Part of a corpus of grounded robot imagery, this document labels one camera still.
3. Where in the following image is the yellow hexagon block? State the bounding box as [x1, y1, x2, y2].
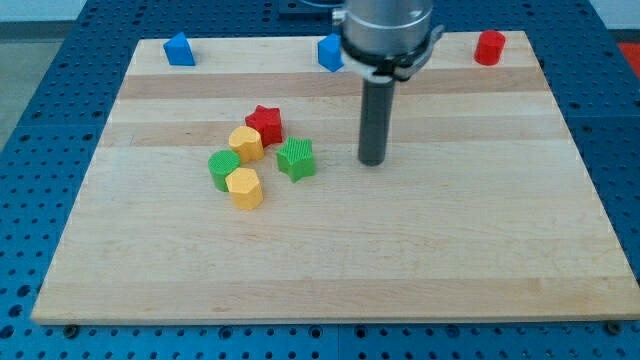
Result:
[225, 167, 264, 210]

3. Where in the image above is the blue pentagon block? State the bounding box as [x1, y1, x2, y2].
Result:
[317, 33, 343, 72]

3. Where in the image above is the yellow heart block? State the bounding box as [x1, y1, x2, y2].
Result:
[228, 126, 264, 164]

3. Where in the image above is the green star block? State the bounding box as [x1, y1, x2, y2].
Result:
[276, 136, 316, 183]

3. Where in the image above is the red cylinder block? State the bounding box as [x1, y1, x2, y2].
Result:
[474, 30, 506, 66]

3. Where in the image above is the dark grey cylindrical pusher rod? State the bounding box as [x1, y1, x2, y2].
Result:
[358, 80, 395, 166]

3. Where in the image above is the red star block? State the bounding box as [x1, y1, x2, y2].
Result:
[245, 105, 283, 147]

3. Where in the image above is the white clamp tool mount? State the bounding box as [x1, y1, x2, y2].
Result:
[332, 8, 444, 82]

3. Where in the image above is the green cylinder block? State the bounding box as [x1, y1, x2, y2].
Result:
[208, 150, 241, 192]

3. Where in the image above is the blue triangle block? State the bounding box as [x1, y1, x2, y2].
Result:
[163, 32, 196, 66]

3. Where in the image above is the wooden board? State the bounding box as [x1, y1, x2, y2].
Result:
[32, 31, 639, 325]

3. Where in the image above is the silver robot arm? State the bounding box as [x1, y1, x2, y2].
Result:
[333, 0, 444, 166]

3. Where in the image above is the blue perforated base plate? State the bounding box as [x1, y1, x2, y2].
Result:
[1, 0, 639, 359]

